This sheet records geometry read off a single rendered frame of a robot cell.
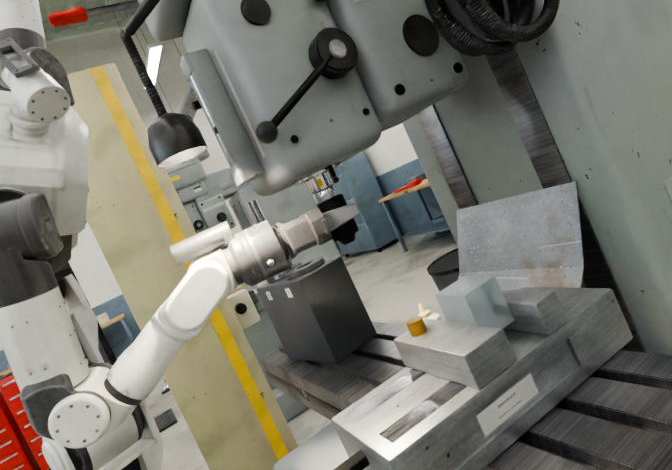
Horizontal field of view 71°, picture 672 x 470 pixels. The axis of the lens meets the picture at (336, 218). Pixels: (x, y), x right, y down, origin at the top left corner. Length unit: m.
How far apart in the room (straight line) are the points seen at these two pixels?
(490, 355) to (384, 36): 0.50
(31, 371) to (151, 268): 1.67
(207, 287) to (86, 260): 9.04
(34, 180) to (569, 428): 0.80
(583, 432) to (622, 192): 0.45
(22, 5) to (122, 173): 1.39
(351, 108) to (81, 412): 0.58
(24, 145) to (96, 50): 9.88
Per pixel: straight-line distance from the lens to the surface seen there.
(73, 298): 1.23
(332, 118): 0.72
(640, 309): 0.99
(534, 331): 0.61
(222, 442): 2.59
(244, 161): 0.74
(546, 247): 0.95
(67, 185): 0.89
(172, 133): 0.66
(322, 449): 0.92
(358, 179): 8.12
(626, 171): 0.90
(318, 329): 0.99
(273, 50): 0.72
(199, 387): 2.50
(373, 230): 8.09
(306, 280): 0.97
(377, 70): 0.76
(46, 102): 0.87
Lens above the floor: 1.27
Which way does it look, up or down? 3 degrees down
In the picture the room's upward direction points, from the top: 25 degrees counter-clockwise
